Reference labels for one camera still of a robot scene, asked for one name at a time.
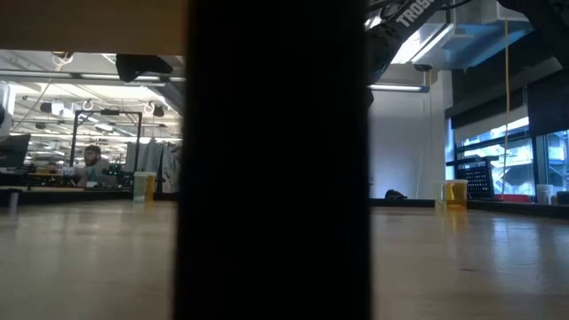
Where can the person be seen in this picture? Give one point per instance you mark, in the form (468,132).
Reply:
(93,155)

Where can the black shelf divider panel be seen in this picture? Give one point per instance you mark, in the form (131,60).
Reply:
(271,160)

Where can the red flat box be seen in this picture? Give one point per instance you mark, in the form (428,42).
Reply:
(513,198)

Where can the long ceiling light strip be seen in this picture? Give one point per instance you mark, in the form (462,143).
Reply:
(66,76)

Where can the fluorescent light tube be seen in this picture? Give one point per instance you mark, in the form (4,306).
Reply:
(395,88)

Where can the white cup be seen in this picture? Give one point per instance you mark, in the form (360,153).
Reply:
(544,194)

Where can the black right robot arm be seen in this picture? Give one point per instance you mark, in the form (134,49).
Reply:
(387,44)

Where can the wooden shelf board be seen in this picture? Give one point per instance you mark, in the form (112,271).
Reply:
(89,26)

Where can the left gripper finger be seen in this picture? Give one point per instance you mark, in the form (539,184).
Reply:
(138,66)

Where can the black computer monitor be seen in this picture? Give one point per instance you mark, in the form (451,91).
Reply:
(13,151)

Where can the black background robot arm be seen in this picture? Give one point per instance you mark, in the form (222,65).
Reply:
(119,174)

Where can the black dome-shaped object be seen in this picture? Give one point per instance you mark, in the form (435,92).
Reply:
(395,194)

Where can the small green medicine bottle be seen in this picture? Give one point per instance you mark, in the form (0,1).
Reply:
(139,189)

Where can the grey hanging cover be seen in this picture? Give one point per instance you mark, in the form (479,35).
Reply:
(155,162)

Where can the small grey metal post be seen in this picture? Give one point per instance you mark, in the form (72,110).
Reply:
(13,202)

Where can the black perforated crate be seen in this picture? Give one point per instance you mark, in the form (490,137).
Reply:
(480,182)

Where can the black ceiling spotlight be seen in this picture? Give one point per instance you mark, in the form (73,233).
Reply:
(158,110)

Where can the black container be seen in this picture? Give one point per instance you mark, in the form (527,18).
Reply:
(563,198)

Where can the black background gantry frame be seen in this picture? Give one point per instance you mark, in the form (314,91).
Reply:
(139,133)

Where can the black aluminium table frame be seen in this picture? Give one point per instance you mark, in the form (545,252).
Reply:
(511,207)

